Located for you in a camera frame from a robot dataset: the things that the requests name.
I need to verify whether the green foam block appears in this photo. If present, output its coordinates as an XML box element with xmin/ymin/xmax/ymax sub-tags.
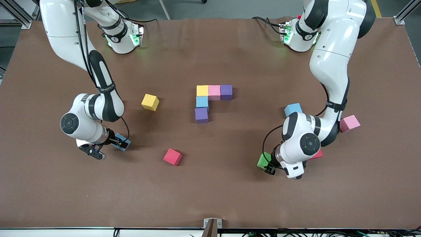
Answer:
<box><xmin>257</xmin><ymin>152</ymin><xmax>273</xmax><ymax>170</ymax></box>

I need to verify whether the purple foam block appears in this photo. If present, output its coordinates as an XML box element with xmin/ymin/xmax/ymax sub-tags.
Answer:
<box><xmin>220</xmin><ymin>85</ymin><xmax>233</xmax><ymax>101</ymax></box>
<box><xmin>195</xmin><ymin>107</ymin><xmax>209</xmax><ymax>124</ymax></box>

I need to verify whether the pink foam block with mark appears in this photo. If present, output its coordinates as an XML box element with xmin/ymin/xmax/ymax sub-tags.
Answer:
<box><xmin>208</xmin><ymin>85</ymin><xmax>221</xmax><ymax>101</ymax></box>

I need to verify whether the brown table mat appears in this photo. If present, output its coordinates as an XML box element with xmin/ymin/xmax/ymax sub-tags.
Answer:
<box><xmin>0</xmin><ymin>17</ymin><xmax>421</xmax><ymax>230</ymax></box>

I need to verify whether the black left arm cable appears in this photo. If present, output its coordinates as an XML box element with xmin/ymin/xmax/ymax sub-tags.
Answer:
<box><xmin>262</xmin><ymin>125</ymin><xmax>284</xmax><ymax>165</ymax></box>

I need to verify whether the metal edge bracket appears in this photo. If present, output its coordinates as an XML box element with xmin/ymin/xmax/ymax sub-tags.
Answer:
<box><xmin>203</xmin><ymin>218</ymin><xmax>223</xmax><ymax>237</ymax></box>

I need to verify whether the white table edge rail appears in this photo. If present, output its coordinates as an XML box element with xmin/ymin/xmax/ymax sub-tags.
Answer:
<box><xmin>0</xmin><ymin>228</ymin><xmax>421</xmax><ymax>237</ymax></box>

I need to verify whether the black right base cable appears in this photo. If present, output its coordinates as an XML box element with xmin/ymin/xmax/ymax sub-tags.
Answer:
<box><xmin>115</xmin><ymin>7</ymin><xmax>158</xmax><ymax>23</ymax></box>

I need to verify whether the black base cable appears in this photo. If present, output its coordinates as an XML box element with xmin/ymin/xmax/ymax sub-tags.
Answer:
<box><xmin>115</xmin><ymin>7</ymin><xmax>158</xmax><ymax>23</ymax></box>
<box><xmin>252</xmin><ymin>16</ymin><xmax>285</xmax><ymax>35</ymax></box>

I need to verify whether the black left base cable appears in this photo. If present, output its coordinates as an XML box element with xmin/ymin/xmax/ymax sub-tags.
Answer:
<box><xmin>252</xmin><ymin>16</ymin><xmax>285</xmax><ymax>35</ymax></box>

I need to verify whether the aluminium frame post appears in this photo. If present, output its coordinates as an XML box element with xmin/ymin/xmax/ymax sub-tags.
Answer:
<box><xmin>394</xmin><ymin>0</ymin><xmax>421</xmax><ymax>26</ymax></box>
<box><xmin>0</xmin><ymin>0</ymin><xmax>45</xmax><ymax>29</ymax></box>

